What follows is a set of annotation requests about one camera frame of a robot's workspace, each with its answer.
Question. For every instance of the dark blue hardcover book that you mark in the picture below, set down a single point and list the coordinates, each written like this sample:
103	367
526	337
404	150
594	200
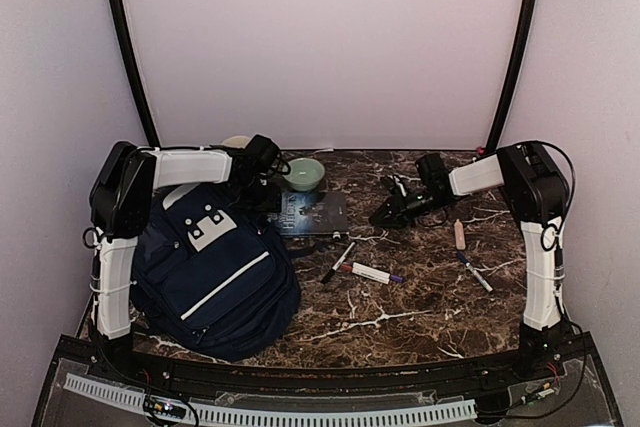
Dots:
305	214

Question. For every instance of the blue capped thin pen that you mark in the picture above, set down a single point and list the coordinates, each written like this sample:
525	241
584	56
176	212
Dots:
475	273

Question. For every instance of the left black frame post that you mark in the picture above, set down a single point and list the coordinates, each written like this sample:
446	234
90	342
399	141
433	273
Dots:
134	78

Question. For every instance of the light green ceramic bowl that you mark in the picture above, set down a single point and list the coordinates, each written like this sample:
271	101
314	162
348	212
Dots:
305	174

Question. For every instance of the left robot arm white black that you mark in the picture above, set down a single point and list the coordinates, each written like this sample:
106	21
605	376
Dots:
121	199

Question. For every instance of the black front rail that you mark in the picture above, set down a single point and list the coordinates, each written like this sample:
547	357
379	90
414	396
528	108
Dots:
179	371

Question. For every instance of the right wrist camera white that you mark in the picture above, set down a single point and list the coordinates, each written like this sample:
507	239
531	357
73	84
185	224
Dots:
394	185

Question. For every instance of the right black frame post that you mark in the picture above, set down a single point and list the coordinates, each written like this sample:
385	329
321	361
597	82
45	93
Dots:
512	73

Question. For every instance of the black capped white marker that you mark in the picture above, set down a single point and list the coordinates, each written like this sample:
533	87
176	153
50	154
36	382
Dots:
328	276

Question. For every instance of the cream ceramic mug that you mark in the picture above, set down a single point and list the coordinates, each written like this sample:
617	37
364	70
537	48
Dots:
238	141

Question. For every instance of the small circuit board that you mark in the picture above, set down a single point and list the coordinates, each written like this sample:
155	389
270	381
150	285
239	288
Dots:
159	409

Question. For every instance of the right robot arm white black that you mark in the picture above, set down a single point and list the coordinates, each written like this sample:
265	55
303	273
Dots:
538	197

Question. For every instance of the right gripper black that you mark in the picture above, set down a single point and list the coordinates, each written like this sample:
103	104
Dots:
403	213

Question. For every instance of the purple capped white marker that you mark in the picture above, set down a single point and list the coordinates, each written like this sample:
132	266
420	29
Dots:
374	274

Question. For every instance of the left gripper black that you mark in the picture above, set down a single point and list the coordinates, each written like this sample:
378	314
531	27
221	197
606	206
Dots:
272	201

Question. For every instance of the black frame post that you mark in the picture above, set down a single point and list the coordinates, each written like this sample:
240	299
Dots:
134	78
512	73

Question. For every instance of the navy blue student backpack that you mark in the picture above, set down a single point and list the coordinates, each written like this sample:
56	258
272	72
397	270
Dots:
214	275

